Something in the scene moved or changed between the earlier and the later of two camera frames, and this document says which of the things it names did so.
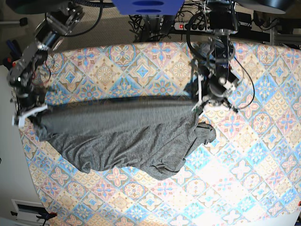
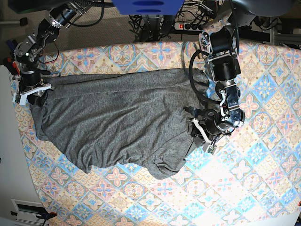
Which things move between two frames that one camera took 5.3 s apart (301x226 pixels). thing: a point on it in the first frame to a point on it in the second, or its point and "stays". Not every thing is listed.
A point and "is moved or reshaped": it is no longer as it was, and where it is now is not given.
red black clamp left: x=9 y=60 stays
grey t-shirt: x=155 y=136 is moved or reshaped
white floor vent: x=27 y=211 stays
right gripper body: x=214 y=82 to x=208 y=125
